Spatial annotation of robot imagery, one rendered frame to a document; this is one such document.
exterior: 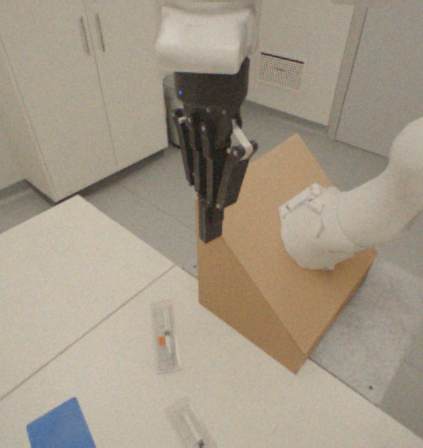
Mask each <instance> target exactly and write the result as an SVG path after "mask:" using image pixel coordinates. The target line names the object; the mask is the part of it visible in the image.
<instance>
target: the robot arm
mask: <svg viewBox="0 0 423 448"><path fill-rule="evenodd" d="M261 1H262V0H162V10H161V14H162V26H161V28H160V31H159V34H158V38H157V41H156V50H155V55H156V61H157V68H158V69H160V70H161V71H174V86H175V94H176V98H177V99H178V100H180V101H181V102H183V106H182V107H179V108H176V109H173V110H171V114H172V117H173V120H174V122H175V125H176V131H177V135H178V140H179V145H180V150H181V154H182V160H183V164H184V169H185V174H186V179H187V185H189V186H192V185H193V186H194V187H195V194H196V196H197V203H198V205H197V206H198V235H199V238H200V239H201V240H202V241H203V242H204V243H205V244H207V243H208V242H210V241H212V240H214V239H216V238H219V237H221V236H222V222H223V220H224V208H226V207H228V206H231V205H233V204H235V203H237V200H238V197H239V195H240V188H241V185H242V183H243V180H244V176H245V174H246V171H247V168H248V164H249V162H250V159H251V156H252V155H253V154H254V153H256V152H257V150H258V143H257V142H256V141H254V140H251V141H250V142H248V141H247V139H246V137H245V136H244V134H243V133H242V131H241V128H242V120H241V116H240V106H241V104H242V102H243V100H245V98H246V97H247V94H248V86H249V73H250V61H251V60H250V58H249V57H247V56H248V55H251V54H252V53H253V52H255V51H256V50H257V49H258V48H259V38H260V26H261ZM330 1H332V2H333V3H334V4H338V5H349V6H360V7H386V6H388V5H390V4H392V3H394V2H396V1H398V0H330ZM193 174H194V175H193ZM278 210H279V215H280V219H281V237H282V239H283V245H284V249H285V251H286V252H287V253H288V254H289V256H290V257H291V258H292V259H294V261H295V262H296V263H297V265H298V266H299V267H302V268H305V269H309V270H328V271H331V270H334V268H335V265H336V264H337V263H339V262H342V261H344V260H347V259H351V258H353V257H355V253H356V252H358V251H361V250H364V249H368V248H371V247H372V246H373V245H376V244H378V243H382V242H385V241H388V240H391V239H394V238H400V237H403V236H406V235H408V233H409V231H410V230H411V228H412V227H413V225H414V223H415V222H416V217H418V216H419V215H420V214H422V213H423V117H421V118H419V119H418V120H416V121H414V122H410V123H409V124H408V125H407V126H406V127H405V128H404V129H403V131H402V132H400V133H399V134H398V136H397V137H396V138H395V139H394V141H393V143H392V146H391V149H390V152H389V163H388V167H387V169H386V170H385V171H384V172H382V173H381V174H379V175H378V177H376V178H374V179H372V180H370V181H368V182H367V183H365V184H363V185H360V186H358V187H357V188H355V189H353V190H351V191H349V192H341V191H340V190H339V189H338V188H337V187H335V186H332V185H330V186H328V187H326V188H325V187H324V188H323V187H322V186H320V185H317V184H314V185H311V186H309V187H308V188H306V189H305V190H304V191H303V192H301V193H300V194H298V195H295V196H294V198H292V199H291V200H289V201H288V202H286V203H285V204H283V206H280V207H278Z"/></svg>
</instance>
